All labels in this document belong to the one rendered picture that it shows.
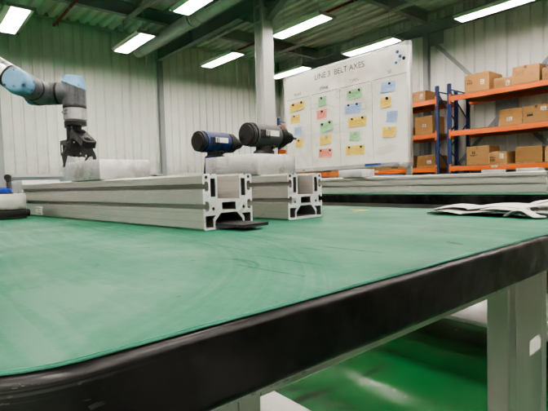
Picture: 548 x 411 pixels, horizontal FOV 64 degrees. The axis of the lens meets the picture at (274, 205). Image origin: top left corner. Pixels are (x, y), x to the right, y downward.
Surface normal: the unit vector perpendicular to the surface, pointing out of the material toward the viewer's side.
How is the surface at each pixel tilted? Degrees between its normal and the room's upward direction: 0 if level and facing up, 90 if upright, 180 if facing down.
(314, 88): 90
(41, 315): 0
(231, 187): 90
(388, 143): 90
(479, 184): 90
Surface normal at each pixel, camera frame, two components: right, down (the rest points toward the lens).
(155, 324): -0.03, -1.00
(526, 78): -0.70, 0.14
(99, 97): 0.65, 0.02
